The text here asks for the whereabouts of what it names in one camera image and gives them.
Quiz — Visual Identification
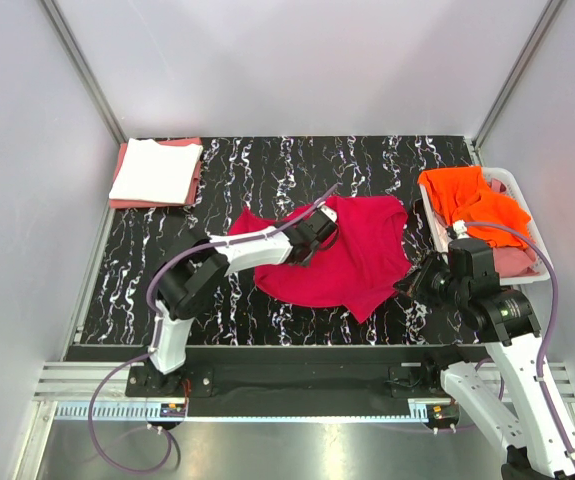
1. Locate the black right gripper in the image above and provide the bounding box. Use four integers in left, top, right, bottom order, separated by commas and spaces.
393, 249, 468, 309

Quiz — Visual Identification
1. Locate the orange t-shirt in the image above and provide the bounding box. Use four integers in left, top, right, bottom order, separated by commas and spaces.
416, 165, 535, 251

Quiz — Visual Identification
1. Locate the folded pink t-shirt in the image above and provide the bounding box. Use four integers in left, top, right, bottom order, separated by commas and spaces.
108, 137, 204, 210

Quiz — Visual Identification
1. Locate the aluminium corner post right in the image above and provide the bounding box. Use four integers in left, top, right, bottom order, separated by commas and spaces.
471, 0, 566, 151

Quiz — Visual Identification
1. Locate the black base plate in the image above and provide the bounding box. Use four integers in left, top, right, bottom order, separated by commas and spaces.
126, 345, 482, 421

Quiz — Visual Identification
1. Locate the aluminium corner post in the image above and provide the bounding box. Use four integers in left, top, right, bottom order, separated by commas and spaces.
37, 0, 127, 144
471, 0, 566, 151

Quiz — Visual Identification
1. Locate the aluminium corner post left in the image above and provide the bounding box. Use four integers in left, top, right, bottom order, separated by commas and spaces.
37, 0, 127, 144

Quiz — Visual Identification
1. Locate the white plastic laundry basket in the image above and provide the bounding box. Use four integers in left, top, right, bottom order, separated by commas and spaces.
418, 166, 549, 286

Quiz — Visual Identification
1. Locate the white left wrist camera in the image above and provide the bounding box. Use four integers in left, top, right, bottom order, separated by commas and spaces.
317, 204, 338, 223

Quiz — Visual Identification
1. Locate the crimson red t-shirt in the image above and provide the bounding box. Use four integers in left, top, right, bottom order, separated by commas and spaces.
254, 196, 411, 323

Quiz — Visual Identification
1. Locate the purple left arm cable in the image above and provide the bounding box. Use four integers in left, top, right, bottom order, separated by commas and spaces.
86, 183, 341, 475

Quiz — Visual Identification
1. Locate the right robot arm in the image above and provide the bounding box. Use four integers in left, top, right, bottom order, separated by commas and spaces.
395, 238, 575, 479

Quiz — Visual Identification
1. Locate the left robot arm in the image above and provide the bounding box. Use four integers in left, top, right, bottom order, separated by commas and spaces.
146, 203, 339, 396

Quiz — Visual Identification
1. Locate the dusty pink t-shirt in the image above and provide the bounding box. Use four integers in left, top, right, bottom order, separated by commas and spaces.
484, 178, 537, 278

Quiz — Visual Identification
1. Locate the folded white t-shirt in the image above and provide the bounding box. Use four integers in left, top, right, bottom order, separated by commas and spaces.
108, 138, 203, 205

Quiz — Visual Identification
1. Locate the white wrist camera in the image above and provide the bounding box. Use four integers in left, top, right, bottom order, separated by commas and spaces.
446, 220, 469, 240
317, 204, 338, 223

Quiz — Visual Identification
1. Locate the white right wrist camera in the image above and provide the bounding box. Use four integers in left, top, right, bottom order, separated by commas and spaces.
446, 220, 469, 240

